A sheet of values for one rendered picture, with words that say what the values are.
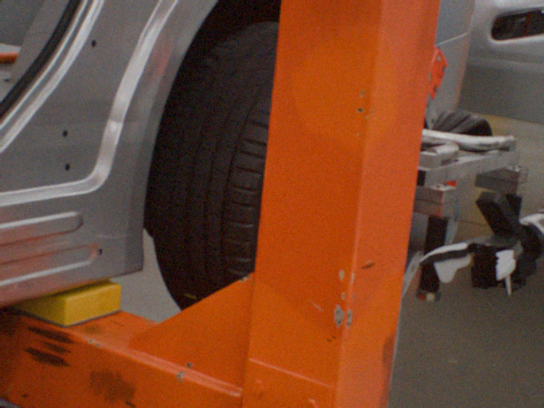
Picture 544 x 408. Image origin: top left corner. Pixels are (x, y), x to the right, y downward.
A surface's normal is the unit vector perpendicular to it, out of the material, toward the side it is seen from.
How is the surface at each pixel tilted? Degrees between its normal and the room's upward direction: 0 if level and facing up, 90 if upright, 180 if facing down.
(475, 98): 110
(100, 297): 90
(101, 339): 0
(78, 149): 90
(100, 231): 90
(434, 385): 0
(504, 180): 90
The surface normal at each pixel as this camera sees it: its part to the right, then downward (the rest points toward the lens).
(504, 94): -0.33, 0.48
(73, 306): 0.83, 0.19
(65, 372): -0.56, 0.12
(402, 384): 0.10, -0.97
